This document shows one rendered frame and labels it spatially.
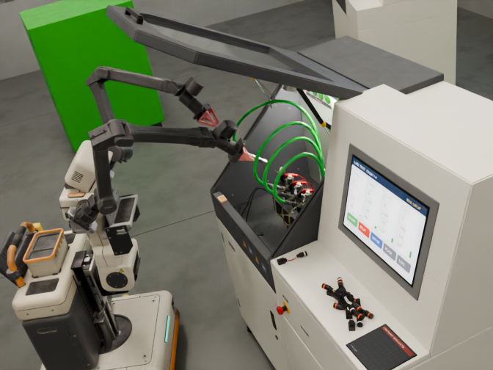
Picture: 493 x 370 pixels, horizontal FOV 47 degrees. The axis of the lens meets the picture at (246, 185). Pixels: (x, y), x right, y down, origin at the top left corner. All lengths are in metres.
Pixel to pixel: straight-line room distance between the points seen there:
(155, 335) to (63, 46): 3.12
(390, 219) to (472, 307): 0.36
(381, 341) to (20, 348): 2.53
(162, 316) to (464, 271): 1.89
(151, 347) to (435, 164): 1.90
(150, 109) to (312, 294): 3.97
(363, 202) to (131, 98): 3.99
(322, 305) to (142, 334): 1.36
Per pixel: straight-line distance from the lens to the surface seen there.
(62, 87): 5.58
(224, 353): 3.34
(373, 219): 1.99
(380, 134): 1.91
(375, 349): 1.94
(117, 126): 2.18
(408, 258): 1.88
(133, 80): 2.73
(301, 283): 2.18
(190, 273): 3.90
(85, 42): 5.51
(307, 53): 2.77
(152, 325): 3.22
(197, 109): 2.58
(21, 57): 8.93
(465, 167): 1.69
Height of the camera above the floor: 2.45
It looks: 32 degrees down
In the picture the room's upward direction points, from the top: 12 degrees counter-clockwise
